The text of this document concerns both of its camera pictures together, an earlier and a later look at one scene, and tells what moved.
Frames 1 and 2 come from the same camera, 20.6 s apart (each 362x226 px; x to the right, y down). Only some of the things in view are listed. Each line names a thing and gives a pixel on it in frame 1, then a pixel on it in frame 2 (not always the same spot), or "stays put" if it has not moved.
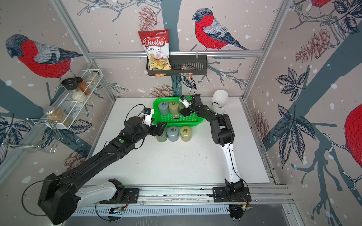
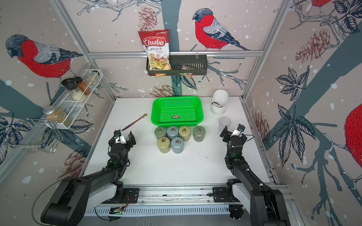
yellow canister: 186,133 stays put
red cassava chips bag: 156,43 stays put
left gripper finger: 160,127 -> 131,137
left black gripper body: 152,130 -> 128,145
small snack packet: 185,68 stays put
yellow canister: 174,108 -> 163,145
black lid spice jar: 71,84 stays put
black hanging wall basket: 196,64 stays put
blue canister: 173,133 stays put
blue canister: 164,108 -> 177,144
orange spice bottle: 83,85 stays put
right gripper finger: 185,111 -> 227,136
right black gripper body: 191,108 -> 243,140
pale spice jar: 93,78 stays put
